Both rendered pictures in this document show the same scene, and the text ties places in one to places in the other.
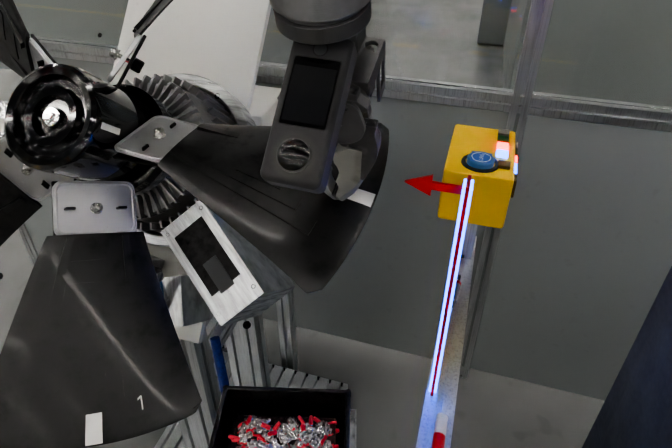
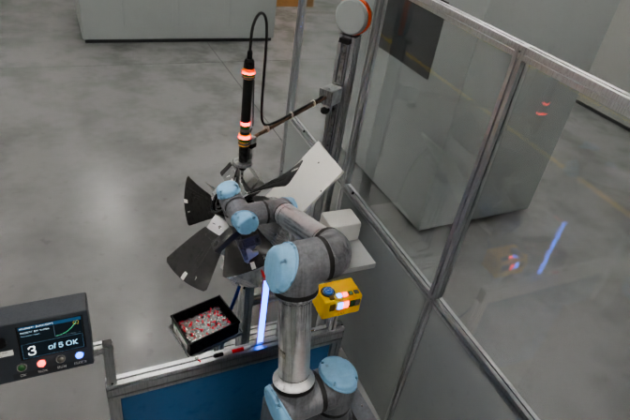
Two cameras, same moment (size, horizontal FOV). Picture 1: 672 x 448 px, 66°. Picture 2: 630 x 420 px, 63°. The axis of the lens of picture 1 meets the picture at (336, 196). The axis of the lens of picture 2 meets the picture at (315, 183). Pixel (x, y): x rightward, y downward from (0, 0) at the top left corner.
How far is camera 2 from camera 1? 1.56 m
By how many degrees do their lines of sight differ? 37
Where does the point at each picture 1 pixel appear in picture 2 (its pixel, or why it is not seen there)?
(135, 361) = (201, 268)
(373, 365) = not seen: hidden behind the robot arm
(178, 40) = (293, 188)
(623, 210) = (456, 392)
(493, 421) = not seen: outside the picture
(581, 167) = (444, 352)
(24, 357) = (184, 249)
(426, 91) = (404, 263)
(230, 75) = not seen: hidden behind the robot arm
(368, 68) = (247, 237)
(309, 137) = (219, 242)
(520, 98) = (430, 295)
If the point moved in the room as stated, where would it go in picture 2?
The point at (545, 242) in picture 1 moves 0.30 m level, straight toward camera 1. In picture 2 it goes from (427, 382) to (361, 389)
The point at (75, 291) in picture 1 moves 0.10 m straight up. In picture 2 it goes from (201, 243) to (202, 223)
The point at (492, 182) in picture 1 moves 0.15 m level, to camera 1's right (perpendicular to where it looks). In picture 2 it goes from (321, 299) to (348, 325)
